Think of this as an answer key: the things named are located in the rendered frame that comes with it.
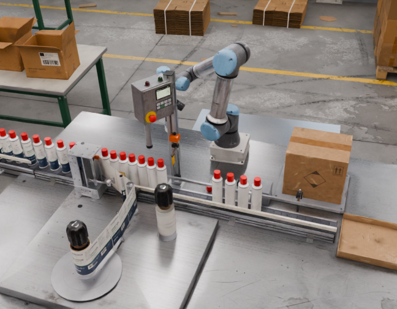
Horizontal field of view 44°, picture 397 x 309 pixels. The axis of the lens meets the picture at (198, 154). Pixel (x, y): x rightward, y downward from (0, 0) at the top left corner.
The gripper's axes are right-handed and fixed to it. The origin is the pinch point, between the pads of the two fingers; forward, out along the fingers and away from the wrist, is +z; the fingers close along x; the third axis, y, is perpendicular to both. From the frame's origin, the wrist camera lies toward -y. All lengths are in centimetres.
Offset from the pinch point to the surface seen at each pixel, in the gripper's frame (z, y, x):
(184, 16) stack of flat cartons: 77, 95, -339
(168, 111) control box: -33, -13, 38
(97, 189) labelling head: 5, 20, 60
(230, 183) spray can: -6, -47, 52
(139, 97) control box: -45, -3, 47
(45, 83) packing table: 22, 120, -61
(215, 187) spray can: -2, -40, 52
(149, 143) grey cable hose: -12.0, -1.4, 37.7
